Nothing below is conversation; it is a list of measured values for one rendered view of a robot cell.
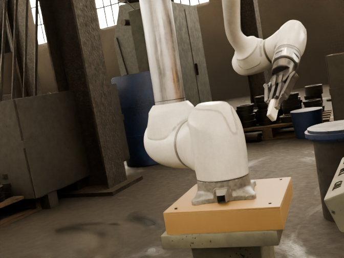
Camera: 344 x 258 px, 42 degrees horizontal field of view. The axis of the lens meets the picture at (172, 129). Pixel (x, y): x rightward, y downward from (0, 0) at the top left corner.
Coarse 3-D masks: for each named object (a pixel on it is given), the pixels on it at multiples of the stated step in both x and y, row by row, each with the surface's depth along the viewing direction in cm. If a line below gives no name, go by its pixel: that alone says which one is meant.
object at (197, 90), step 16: (176, 16) 436; (192, 16) 472; (176, 32) 433; (192, 32) 468; (144, 48) 444; (192, 48) 464; (144, 64) 447; (192, 64) 459; (192, 80) 455; (208, 80) 493; (192, 96) 451; (208, 96) 488
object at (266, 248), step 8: (192, 248) 128; (200, 248) 128; (208, 248) 127; (216, 248) 126; (224, 248) 125; (232, 248) 124; (240, 248) 124; (248, 248) 123; (256, 248) 122; (264, 248) 127; (272, 248) 139; (200, 256) 128; (208, 256) 127; (216, 256) 127; (224, 256) 126; (232, 256) 125; (240, 256) 124; (248, 256) 123; (256, 256) 123; (264, 256) 125; (272, 256) 137
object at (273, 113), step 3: (273, 99) 141; (273, 102) 140; (273, 105) 139; (270, 108) 139; (273, 108) 139; (270, 111) 138; (273, 111) 139; (276, 111) 140; (270, 114) 137; (273, 114) 138; (276, 114) 139; (273, 117) 138
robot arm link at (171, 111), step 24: (144, 0) 140; (168, 0) 141; (144, 24) 142; (168, 24) 140; (168, 48) 140; (168, 72) 141; (168, 96) 141; (168, 120) 139; (144, 144) 150; (168, 144) 138
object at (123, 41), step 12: (120, 0) 879; (132, 0) 880; (120, 12) 879; (120, 24) 885; (120, 36) 890; (132, 36) 873; (120, 48) 896; (132, 48) 879; (120, 60) 899; (132, 60) 885; (120, 72) 908; (132, 72) 890
